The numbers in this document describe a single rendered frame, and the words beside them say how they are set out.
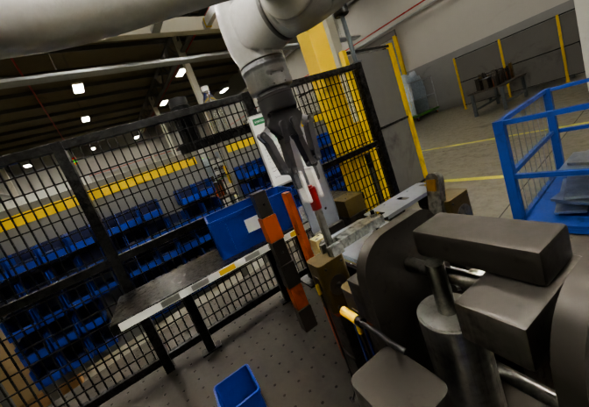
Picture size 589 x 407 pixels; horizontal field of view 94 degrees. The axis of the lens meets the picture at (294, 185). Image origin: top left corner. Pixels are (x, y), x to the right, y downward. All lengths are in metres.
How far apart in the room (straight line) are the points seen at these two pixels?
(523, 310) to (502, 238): 0.06
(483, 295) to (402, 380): 0.11
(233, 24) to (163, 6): 0.20
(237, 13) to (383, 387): 0.56
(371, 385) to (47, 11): 0.47
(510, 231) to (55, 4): 0.46
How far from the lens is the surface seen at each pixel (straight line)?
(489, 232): 0.29
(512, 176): 2.41
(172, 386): 1.18
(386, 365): 0.34
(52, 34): 0.39
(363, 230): 0.66
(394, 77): 4.00
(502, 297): 0.27
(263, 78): 0.55
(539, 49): 12.42
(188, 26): 4.92
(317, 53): 1.43
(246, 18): 0.55
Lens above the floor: 1.32
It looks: 10 degrees down
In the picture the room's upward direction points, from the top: 20 degrees counter-clockwise
